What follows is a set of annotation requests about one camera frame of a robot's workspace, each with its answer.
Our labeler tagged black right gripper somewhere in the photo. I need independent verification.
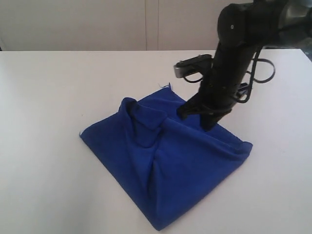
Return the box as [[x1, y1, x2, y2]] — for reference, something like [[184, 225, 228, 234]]
[[176, 62, 250, 131]]

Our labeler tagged blue microfiber towel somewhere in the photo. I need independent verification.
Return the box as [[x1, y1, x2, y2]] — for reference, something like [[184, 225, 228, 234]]
[[80, 86, 253, 231]]

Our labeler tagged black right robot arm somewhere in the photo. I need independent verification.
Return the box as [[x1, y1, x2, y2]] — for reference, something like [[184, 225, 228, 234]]
[[174, 0, 312, 131]]

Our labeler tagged right wrist camera, grey-black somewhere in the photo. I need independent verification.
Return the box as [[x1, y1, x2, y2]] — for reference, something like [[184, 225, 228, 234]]
[[174, 54, 213, 83]]

